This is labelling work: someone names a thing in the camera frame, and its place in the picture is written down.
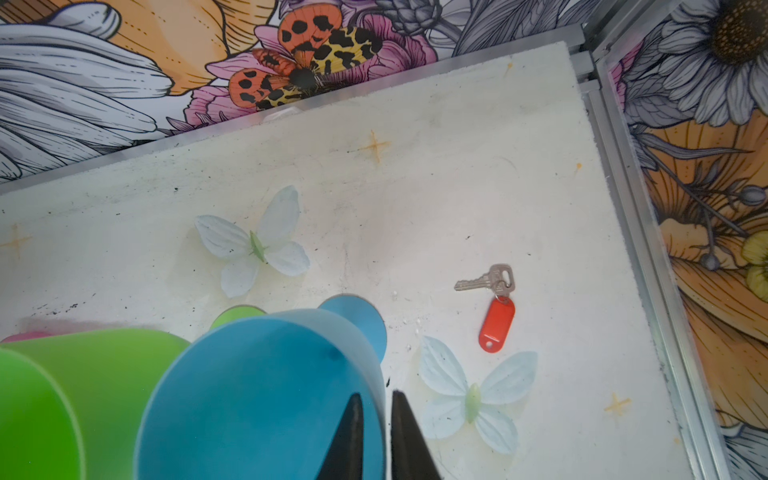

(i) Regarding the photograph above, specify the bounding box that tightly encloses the pink flat strip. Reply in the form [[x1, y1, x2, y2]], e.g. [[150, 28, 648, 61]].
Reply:
[[1, 331, 51, 343]]

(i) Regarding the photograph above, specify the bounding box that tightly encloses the white fabric butterfly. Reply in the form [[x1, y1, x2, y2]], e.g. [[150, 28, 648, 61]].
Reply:
[[419, 336, 538, 455], [195, 186, 310, 299]]

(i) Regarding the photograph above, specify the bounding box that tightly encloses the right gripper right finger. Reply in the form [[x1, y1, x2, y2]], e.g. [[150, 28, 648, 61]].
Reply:
[[390, 390, 441, 480]]

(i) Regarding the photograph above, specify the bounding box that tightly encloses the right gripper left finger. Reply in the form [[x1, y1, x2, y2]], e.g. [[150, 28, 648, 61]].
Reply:
[[316, 393, 364, 480]]

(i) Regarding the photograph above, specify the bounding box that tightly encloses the blue wine glass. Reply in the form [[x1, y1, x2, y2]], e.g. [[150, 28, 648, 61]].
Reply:
[[134, 295, 387, 479]]

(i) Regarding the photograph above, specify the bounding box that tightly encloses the green wine glass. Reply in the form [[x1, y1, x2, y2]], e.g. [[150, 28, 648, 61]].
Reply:
[[1, 318, 264, 479]]

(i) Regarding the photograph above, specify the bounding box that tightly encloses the key with red tag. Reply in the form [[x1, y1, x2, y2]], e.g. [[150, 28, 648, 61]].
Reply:
[[454, 264, 516, 354]]

